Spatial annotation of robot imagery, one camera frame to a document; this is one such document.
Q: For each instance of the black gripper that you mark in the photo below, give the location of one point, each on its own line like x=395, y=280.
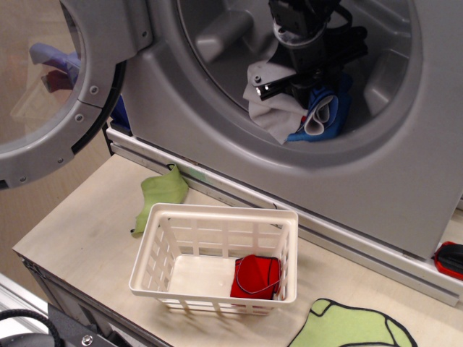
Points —
x=300, y=64

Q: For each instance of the blue and grey cloth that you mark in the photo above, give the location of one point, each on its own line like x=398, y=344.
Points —
x=286, y=120

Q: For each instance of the red cloth with dark trim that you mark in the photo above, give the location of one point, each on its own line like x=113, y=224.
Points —
x=256, y=277

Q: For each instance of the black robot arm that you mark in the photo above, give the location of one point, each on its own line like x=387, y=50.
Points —
x=307, y=18

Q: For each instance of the grey toy washing machine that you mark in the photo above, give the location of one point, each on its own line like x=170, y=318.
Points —
x=395, y=171

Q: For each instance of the white plastic laundry basket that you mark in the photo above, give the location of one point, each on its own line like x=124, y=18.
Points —
x=187, y=254

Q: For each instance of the grey round machine door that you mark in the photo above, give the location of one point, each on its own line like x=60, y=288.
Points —
x=41, y=131

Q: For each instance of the green cloth behind basket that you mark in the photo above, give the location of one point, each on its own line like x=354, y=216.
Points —
x=168, y=188

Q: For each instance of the red and black tool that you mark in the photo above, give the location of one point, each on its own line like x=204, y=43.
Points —
x=448, y=259

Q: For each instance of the green felt shirt cutout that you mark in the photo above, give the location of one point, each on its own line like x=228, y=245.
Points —
x=330, y=323

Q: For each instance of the blue plastic object behind door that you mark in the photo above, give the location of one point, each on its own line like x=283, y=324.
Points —
x=66, y=67

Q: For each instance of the aluminium profile rail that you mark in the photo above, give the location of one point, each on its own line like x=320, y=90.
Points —
x=409, y=270

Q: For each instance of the black metal bracket with bolt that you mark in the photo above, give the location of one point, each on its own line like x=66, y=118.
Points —
x=74, y=333

